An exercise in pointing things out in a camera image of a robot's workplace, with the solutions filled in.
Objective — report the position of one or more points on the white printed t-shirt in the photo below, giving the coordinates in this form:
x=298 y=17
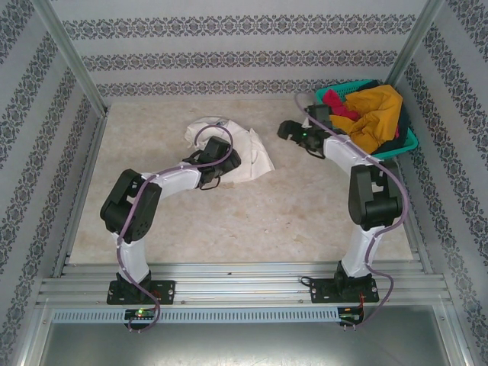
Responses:
x=263 y=156

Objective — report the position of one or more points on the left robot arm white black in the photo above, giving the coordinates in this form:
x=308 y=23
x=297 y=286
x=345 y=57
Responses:
x=175 y=183

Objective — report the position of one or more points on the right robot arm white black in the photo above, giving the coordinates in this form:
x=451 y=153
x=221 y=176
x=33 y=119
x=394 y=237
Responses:
x=375 y=206

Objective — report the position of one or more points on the red t-shirt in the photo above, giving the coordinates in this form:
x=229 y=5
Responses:
x=333 y=101

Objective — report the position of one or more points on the yellow t-shirt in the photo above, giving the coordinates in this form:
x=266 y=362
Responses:
x=377 y=110

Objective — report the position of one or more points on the teal plastic basket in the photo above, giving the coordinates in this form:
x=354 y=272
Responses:
x=396 y=150

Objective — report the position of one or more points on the grey metal sheet panel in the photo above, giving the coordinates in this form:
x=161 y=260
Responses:
x=244 y=345

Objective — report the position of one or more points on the aluminium mounting rail beam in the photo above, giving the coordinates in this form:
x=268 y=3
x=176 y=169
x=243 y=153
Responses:
x=236 y=282

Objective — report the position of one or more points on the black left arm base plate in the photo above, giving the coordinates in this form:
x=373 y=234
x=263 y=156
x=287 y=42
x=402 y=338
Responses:
x=167 y=291

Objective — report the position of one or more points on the aluminium side rail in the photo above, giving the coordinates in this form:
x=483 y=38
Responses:
x=81 y=198
x=418 y=244

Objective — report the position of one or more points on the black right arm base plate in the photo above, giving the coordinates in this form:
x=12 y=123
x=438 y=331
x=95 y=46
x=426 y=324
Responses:
x=320 y=291

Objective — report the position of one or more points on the aluminium corner post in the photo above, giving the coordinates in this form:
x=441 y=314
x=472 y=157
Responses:
x=419 y=38
x=73 y=61

